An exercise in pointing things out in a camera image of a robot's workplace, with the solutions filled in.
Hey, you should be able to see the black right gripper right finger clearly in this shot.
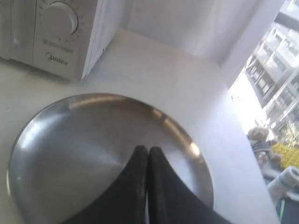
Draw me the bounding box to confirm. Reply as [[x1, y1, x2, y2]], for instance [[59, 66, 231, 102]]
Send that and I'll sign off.
[[148, 147, 229, 224]]

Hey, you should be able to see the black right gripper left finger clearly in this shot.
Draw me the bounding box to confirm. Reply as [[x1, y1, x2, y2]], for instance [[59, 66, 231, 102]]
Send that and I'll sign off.
[[63, 146, 148, 224]]

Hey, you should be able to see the white microwave door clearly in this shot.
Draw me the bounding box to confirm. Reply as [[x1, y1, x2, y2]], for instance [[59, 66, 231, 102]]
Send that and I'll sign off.
[[0, 0, 36, 64]]

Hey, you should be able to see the white Midea microwave oven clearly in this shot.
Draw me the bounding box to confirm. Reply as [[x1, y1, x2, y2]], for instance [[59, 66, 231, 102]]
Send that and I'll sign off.
[[0, 0, 125, 81]]

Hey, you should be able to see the round stainless steel plate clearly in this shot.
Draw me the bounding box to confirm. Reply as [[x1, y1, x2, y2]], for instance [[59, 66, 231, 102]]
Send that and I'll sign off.
[[7, 93, 214, 224]]

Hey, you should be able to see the stuffed toy bear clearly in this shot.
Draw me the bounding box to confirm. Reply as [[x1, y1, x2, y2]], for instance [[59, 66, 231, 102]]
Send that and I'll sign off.
[[247, 126, 277, 164]]

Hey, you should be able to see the white lower timer knob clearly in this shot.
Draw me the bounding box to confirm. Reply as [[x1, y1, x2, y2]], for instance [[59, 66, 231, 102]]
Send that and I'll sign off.
[[42, 1, 78, 37]]

